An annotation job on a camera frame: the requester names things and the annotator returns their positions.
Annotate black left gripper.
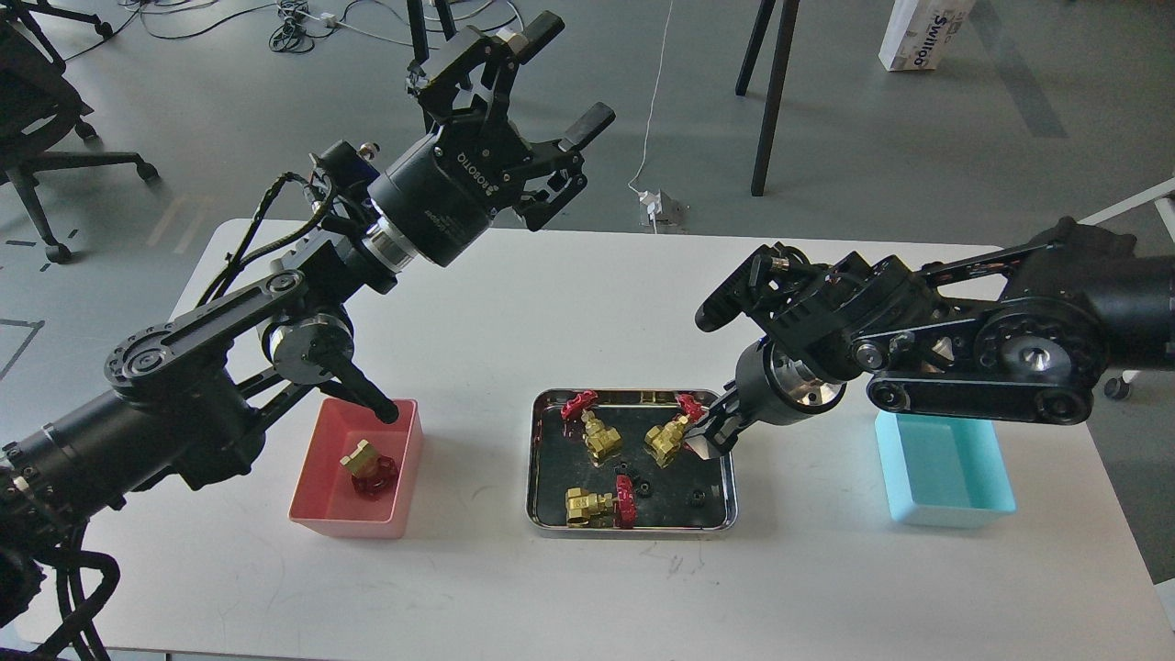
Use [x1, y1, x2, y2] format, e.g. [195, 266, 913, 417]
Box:
[365, 11, 616, 269]

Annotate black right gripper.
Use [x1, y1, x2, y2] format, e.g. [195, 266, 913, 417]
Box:
[683, 338, 846, 460]

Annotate brass valve red handle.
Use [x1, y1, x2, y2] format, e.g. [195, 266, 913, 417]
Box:
[340, 439, 400, 499]

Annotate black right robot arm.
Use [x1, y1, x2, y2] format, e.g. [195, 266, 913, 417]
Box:
[684, 218, 1174, 459]

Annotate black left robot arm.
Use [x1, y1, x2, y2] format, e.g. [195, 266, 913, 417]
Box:
[4, 11, 615, 660]

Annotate brass valve top right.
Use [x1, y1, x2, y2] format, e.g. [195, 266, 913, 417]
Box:
[643, 393, 706, 468]

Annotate brass valve top left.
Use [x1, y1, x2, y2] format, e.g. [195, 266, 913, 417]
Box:
[560, 389, 622, 467]

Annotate brass valve bottom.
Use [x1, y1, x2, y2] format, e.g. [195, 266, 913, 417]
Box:
[564, 475, 637, 530]

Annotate light blue plastic box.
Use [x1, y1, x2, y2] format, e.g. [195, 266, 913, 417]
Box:
[877, 411, 1018, 530]

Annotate white cardboard box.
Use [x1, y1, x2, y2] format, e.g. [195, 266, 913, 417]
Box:
[878, 1, 975, 72]

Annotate pink plastic box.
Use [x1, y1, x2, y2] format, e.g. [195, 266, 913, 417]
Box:
[289, 398, 424, 539]

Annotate shiny metal tray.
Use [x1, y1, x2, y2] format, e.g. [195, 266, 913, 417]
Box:
[526, 387, 737, 537]

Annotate black stand left legs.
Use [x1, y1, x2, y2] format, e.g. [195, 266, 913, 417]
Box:
[407, 0, 456, 65]

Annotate black stand legs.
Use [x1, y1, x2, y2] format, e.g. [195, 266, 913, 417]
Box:
[407, 0, 456, 65]
[734, 1, 800, 197]

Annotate floor power socket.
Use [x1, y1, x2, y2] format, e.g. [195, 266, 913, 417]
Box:
[637, 191, 685, 234]

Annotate black stand right legs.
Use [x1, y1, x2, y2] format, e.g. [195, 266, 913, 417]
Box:
[734, 1, 800, 197]

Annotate black office chair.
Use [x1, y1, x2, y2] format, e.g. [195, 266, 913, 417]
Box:
[1, 21, 157, 263]

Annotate black floor cables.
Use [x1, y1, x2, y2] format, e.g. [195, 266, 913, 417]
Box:
[119, 0, 526, 54]

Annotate white cable on floor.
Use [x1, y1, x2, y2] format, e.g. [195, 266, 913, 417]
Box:
[627, 0, 676, 196]

